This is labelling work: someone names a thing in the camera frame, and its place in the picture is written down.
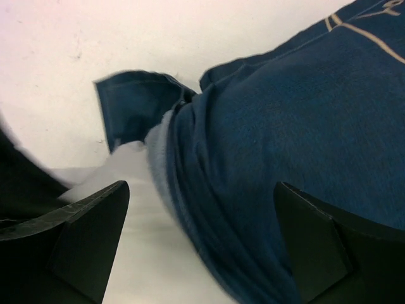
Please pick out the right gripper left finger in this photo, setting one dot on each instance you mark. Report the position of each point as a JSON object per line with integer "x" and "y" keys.
{"x": 64, "y": 256}

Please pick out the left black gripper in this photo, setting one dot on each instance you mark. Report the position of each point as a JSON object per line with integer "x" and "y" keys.
{"x": 27, "y": 191}

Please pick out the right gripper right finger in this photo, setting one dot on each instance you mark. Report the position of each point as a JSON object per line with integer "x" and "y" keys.
{"x": 337, "y": 256}

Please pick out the white pillow insert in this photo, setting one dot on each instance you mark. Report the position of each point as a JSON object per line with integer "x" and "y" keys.
{"x": 155, "y": 262}

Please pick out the blue patterned pillowcase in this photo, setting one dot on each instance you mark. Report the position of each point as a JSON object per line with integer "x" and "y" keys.
{"x": 323, "y": 112}

